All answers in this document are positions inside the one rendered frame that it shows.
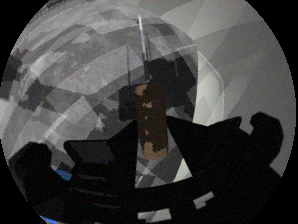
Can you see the blue block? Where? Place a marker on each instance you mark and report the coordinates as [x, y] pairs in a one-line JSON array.
[[64, 175]]

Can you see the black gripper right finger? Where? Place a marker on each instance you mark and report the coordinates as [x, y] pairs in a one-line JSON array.
[[196, 141]]

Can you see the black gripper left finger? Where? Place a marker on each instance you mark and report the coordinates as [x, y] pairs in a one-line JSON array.
[[120, 152]]

